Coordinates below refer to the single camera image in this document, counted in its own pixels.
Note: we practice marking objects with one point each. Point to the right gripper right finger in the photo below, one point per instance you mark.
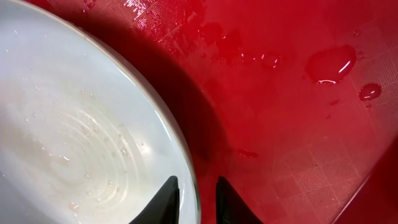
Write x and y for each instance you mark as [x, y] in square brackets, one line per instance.
[230, 207]

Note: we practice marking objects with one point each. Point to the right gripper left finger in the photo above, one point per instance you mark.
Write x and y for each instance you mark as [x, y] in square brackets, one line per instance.
[163, 207]

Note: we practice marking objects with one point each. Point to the light blue plate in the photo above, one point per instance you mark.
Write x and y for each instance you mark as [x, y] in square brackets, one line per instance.
[84, 136]

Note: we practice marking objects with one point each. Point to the red plastic tray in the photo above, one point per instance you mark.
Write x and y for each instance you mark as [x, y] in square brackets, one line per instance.
[292, 101]

